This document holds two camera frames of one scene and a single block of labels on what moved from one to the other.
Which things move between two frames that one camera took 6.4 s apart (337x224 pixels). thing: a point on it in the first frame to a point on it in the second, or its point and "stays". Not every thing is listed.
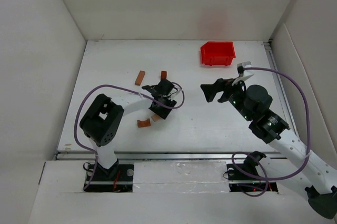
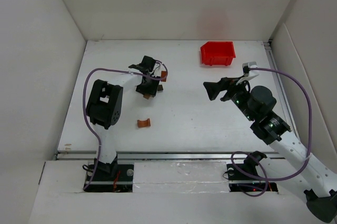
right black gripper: [226, 90] stays
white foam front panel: [180, 177] stays
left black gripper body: [157, 95] to [148, 86]
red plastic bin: [217, 53] stays
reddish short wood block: [164, 75] stays
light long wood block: [155, 117] to [147, 96]
